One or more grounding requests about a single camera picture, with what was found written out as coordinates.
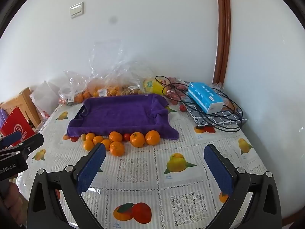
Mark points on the white plastic bag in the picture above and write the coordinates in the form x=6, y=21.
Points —
x=44, y=97

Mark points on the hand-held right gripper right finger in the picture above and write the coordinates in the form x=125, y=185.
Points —
x=218, y=171

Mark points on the bag of red fruits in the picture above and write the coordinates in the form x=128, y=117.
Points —
x=175, y=93

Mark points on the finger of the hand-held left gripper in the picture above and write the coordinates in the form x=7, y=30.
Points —
x=13, y=136
x=31, y=143

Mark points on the wooden chair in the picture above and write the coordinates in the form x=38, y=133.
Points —
x=26, y=102

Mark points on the row of oranges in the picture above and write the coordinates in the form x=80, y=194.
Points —
x=137, y=140

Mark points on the blue tissue pack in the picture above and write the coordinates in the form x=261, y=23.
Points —
x=205, y=96

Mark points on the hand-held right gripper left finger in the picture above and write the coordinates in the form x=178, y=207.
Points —
x=91, y=169

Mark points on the clear bag of small oranges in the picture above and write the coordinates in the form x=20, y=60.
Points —
x=104, y=85

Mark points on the clear bag of brown longans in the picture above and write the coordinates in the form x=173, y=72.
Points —
x=133, y=85

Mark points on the white wall switch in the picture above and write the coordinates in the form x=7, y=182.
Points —
x=76, y=10

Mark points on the fruit print tablecloth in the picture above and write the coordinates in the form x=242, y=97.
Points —
x=143, y=171

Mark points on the small red tomato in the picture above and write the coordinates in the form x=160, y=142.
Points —
x=182, y=108

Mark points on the pale yellow round fruit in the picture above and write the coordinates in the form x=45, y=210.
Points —
x=83, y=137

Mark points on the yellow snack bag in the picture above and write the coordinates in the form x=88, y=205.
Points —
x=152, y=87

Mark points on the grey checked cloth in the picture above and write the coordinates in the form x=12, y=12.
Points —
x=228, y=118

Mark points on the purple towel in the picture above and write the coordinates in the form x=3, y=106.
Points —
x=124, y=114

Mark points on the person's left hand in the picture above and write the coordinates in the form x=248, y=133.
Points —
x=15, y=205

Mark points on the clear bag of mandarins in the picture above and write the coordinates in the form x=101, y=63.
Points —
x=71, y=93

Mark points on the brown wooden door frame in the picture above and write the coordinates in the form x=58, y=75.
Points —
x=222, y=28

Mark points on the black tray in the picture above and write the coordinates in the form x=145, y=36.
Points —
x=80, y=111

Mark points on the red paper bag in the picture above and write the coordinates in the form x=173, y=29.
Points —
x=16, y=124

